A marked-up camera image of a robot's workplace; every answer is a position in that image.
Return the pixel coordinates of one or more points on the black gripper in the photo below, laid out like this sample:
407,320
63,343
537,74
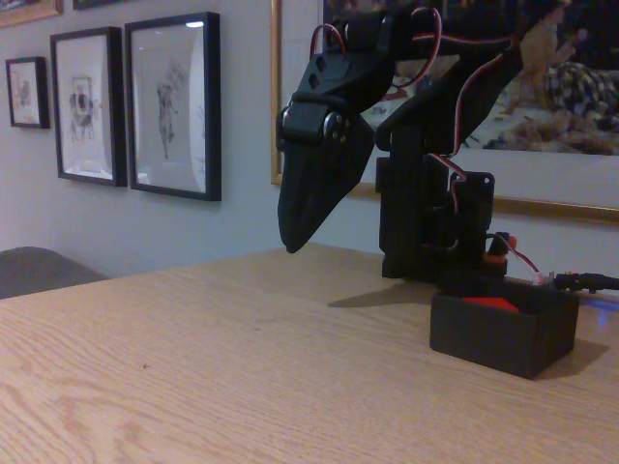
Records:
316,166

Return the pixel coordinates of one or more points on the red cube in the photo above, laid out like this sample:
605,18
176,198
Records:
491,303

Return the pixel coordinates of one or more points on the black box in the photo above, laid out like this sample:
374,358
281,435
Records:
503,340

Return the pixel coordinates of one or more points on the large black framed drawing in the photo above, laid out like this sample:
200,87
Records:
169,106

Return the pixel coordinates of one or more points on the medium black framed drawing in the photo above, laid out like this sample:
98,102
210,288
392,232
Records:
82,106

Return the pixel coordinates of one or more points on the small controller circuit board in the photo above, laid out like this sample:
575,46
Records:
544,279

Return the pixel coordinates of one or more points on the large gold framed painting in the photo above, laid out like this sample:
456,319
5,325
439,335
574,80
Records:
570,121

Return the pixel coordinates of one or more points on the dark framed picture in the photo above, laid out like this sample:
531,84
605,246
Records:
97,3

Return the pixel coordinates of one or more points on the grey upholstered chair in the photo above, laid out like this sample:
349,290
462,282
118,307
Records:
38,270

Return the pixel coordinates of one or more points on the small black framed drawing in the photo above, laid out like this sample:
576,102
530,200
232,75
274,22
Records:
26,92

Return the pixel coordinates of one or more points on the gold framed picture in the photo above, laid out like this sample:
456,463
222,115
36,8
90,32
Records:
24,12

